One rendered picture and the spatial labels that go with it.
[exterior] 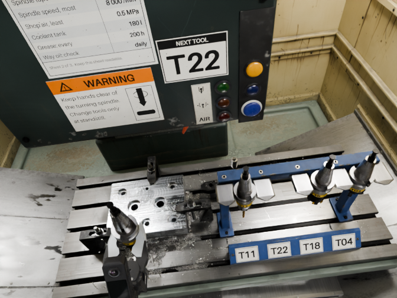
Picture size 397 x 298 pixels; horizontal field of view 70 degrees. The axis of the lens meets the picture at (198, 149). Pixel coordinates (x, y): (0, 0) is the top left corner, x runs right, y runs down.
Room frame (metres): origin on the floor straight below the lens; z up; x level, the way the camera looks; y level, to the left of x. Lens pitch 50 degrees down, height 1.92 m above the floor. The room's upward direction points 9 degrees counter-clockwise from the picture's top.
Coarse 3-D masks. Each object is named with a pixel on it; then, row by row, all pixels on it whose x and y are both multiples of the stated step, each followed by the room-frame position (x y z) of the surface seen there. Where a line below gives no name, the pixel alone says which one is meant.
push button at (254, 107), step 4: (248, 104) 0.36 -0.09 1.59; (252, 104) 0.35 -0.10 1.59; (256, 104) 0.35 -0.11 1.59; (244, 108) 0.36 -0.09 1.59; (248, 108) 0.35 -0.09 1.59; (252, 108) 0.35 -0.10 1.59; (256, 108) 0.35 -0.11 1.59; (260, 108) 0.35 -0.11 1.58; (244, 112) 0.35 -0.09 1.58; (248, 112) 0.35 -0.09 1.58; (252, 112) 0.35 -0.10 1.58; (256, 112) 0.35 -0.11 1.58
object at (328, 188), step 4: (316, 172) 0.44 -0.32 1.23; (312, 176) 0.42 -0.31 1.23; (312, 180) 0.41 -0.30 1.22; (332, 180) 0.40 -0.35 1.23; (312, 184) 0.40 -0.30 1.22; (316, 184) 0.40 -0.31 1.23; (332, 184) 0.39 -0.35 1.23; (316, 188) 0.39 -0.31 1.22; (320, 188) 0.38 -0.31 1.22; (324, 188) 0.39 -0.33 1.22; (328, 188) 0.38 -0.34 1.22; (332, 188) 0.39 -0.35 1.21; (328, 192) 0.38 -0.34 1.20
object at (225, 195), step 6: (216, 186) 0.44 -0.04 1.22; (222, 186) 0.44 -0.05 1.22; (228, 186) 0.44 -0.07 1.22; (216, 192) 0.43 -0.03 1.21; (222, 192) 0.42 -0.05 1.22; (228, 192) 0.42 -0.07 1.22; (222, 198) 0.40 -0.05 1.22; (228, 198) 0.40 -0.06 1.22; (234, 198) 0.40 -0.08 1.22; (222, 204) 0.39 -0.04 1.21; (228, 204) 0.38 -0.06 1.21
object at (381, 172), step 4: (376, 164) 0.44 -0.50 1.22; (380, 164) 0.43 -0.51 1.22; (384, 164) 0.43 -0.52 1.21; (376, 168) 0.42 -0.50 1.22; (380, 168) 0.42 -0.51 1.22; (384, 168) 0.42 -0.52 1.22; (376, 172) 0.41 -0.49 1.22; (380, 172) 0.41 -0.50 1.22; (384, 172) 0.41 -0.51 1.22; (388, 172) 0.41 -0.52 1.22; (376, 176) 0.40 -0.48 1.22; (380, 176) 0.40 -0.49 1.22; (384, 176) 0.39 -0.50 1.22; (388, 176) 0.39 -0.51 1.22; (376, 180) 0.39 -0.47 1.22; (380, 180) 0.38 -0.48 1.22; (384, 180) 0.38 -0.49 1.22; (388, 180) 0.38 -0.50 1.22; (392, 180) 0.38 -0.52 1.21; (384, 184) 0.37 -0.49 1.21
